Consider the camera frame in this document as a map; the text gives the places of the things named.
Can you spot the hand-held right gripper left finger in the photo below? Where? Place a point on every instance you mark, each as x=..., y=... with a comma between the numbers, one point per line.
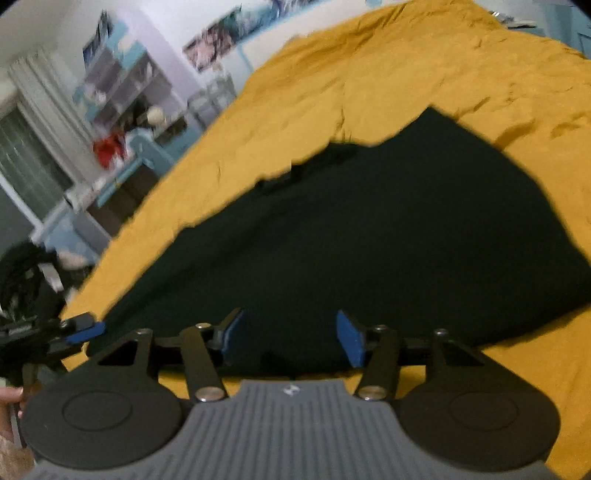
x=231, y=337

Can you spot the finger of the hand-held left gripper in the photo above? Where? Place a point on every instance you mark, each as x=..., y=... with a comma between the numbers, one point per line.
x=85, y=333

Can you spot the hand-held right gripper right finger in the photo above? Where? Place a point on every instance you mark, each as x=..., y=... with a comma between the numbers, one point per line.
x=351, y=339

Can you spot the black sweater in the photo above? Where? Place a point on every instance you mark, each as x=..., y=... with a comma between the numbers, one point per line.
x=369, y=240

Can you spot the person's left hand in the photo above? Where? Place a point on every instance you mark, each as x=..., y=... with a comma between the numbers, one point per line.
x=10, y=396

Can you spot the black jacket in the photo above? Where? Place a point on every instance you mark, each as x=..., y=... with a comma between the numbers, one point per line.
x=25, y=277

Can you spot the small white device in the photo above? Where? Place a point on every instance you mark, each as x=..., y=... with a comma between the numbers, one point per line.
x=76, y=197

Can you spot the white and blue desk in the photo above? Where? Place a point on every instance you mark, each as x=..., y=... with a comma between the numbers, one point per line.
x=120, y=189

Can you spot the window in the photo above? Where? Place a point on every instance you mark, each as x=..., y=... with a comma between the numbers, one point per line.
x=27, y=161

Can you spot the red bag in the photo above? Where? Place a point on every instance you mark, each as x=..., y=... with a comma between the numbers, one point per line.
x=110, y=150

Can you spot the blue chair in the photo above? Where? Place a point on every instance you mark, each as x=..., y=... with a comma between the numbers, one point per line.
x=152, y=147

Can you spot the round cream lamp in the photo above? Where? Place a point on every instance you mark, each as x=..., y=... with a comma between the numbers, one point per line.
x=156, y=115

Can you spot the grey rolling cart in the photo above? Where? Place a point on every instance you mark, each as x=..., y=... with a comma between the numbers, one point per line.
x=212, y=99

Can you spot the window curtain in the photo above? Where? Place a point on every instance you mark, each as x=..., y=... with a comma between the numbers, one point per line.
x=51, y=97

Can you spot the bed with yellow duvet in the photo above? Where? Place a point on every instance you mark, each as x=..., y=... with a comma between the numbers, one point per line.
x=346, y=69

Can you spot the white and blue headboard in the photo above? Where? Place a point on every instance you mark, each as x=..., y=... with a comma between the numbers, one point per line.
x=263, y=48

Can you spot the white wall shelf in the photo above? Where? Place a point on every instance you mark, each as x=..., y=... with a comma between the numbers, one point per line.
x=124, y=78

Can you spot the wall poster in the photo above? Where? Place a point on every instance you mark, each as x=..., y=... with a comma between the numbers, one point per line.
x=221, y=37

